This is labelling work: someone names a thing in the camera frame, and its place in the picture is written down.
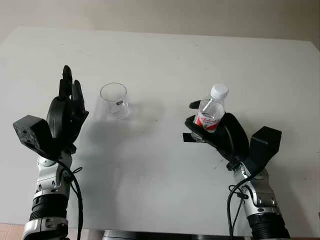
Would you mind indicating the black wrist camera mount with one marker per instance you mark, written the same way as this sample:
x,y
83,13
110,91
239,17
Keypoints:
x,y
265,145
30,132

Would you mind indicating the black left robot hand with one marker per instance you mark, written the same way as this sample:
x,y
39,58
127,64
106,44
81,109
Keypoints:
x,y
62,117

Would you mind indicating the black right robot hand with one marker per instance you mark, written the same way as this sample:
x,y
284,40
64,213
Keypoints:
x,y
235,137

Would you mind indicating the clear plastic cup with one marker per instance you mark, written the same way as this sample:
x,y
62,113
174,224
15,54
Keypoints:
x,y
112,105

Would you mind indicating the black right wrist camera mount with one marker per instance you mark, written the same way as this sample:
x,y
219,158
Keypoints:
x,y
265,145

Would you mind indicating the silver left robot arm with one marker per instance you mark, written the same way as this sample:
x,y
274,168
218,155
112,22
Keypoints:
x,y
50,185

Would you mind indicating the clear red-label water bottle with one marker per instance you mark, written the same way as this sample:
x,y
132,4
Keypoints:
x,y
220,91

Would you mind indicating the black tape strip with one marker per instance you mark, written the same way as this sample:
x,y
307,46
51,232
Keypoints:
x,y
187,138

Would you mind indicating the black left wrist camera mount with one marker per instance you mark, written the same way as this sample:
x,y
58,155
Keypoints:
x,y
30,132

